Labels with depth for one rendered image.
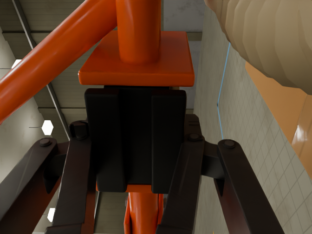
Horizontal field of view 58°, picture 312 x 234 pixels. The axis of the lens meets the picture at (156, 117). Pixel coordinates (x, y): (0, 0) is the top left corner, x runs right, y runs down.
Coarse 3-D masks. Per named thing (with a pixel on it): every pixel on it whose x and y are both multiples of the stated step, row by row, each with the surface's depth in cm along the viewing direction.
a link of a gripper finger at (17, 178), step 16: (48, 144) 15; (32, 160) 14; (48, 160) 14; (16, 176) 13; (32, 176) 13; (0, 192) 12; (16, 192) 12; (32, 192) 13; (48, 192) 15; (0, 208) 11; (16, 208) 12; (32, 208) 13; (0, 224) 11; (16, 224) 12; (32, 224) 13
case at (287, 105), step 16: (256, 80) 35; (272, 80) 30; (272, 96) 30; (288, 96) 26; (304, 96) 23; (272, 112) 29; (288, 112) 26; (304, 112) 23; (288, 128) 25; (304, 128) 23; (304, 144) 22; (304, 160) 22
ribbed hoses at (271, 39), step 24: (216, 0) 13; (240, 0) 10; (264, 0) 9; (288, 0) 8; (240, 24) 10; (264, 24) 8; (288, 24) 8; (240, 48) 11; (264, 48) 9; (288, 48) 8; (264, 72) 10; (288, 72) 8
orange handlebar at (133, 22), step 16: (128, 0) 13; (144, 0) 13; (160, 0) 18; (128, 16) 14; (144, 16) 14; (160, 16) 18; (128, 32) 14; (144, 32) 14; (160, 32) 19; (128, 48) 14; (144, 48) 14; (144, 64) 15; (128, 208) 23; (144, 208) 20; (160, 208) 23; (128, 224) 22; (144, 224) 21
